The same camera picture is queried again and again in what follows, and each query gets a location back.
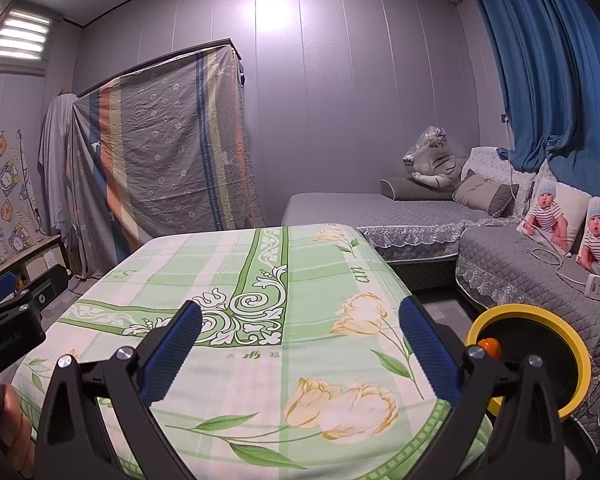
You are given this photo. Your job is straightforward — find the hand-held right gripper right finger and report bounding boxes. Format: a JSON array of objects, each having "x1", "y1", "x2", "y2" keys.
[{"x1": 397, "y1": 296, "x2": 569, "y2": 480}]

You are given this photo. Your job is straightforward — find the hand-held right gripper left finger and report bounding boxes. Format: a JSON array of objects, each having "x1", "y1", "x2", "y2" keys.
[{"x1": 34, "y1": 300, "x2": 204, "y2": 480}]

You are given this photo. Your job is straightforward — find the yellow-rimmed black trash bin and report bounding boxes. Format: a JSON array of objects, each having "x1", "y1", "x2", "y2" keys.
[{"x1": 463, "y1": 302, "x2": 594, "y2": 421}]

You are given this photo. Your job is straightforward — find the person's left hand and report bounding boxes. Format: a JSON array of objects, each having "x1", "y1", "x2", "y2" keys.
[{"x1": 0, "y1": 384, "x2": 37, "y2": 480}]

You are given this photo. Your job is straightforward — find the low wooden cabinet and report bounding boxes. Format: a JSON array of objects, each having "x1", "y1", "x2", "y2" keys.
[{"x1": 0, "y1": 233, "x2": 74, "y2": 311}]

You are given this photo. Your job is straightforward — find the small orange round object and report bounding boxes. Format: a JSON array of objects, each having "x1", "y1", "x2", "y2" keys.
[{"x1": 475, "y1": 337, "x2": 504, "y2": 361}]

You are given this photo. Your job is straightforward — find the cartoon printed cloth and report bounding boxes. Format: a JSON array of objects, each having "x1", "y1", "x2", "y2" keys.
[{"x1": 0, "y1": 127, "x2": 46, "y2": 276}]

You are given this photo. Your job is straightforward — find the grey lace-trimmed bed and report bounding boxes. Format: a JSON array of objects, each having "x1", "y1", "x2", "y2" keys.
[
  {"x1": 280, "y1": 191, "x2": 524, "y2": 291},
  {"x1": 455, "y1": 224, "x2": 600, "y2": 442}
]

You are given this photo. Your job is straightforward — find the green floral tablecloth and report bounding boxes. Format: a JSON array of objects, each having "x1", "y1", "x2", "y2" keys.
[{"x1": 12, "y1": 223, "x2": 494, "y2": 480}]

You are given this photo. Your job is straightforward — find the plain grey hanging cloth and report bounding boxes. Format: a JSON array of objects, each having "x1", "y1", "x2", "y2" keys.
[{"x1": 37, "y1": 92, "x2": 81, "y2": 261}]

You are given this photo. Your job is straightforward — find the dark grey bolster pillow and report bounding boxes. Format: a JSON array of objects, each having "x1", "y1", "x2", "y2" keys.
[{"x1": 379, "y1": 176, "x2": 456, "y2": 202}]

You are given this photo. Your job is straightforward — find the grey square cushion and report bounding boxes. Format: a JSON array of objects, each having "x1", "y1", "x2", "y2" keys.
[{"x1": 452, "y1": 168, "x2": 520, "y2": 219}]

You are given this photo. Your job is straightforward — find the white tiger plush toy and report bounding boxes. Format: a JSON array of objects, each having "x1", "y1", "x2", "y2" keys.
[{"x1": 402, "y1": 126, "x2": 469, "y2": 191}]

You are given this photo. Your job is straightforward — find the white lace pillow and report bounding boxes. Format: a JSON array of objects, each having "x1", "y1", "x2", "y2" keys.
[{"x1": 459, "y1": 146, "x2": 536, "y2": 211}]

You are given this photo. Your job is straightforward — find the striped grey wardrobe cover cloth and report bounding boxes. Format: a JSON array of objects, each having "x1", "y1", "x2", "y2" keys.
[{"x1": 64, "y1": 38, "x2": 266, "y2": 281}]

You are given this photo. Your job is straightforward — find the blue curtain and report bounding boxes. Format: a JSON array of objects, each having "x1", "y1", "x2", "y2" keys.
[{"x1": 469, "y1": 0, "x2": 600, "y2": 182}]

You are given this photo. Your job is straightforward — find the white power cable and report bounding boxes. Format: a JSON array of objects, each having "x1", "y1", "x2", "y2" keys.
[{"x1": 497, "y1": 147, "x2": 591, "y2": 284}]

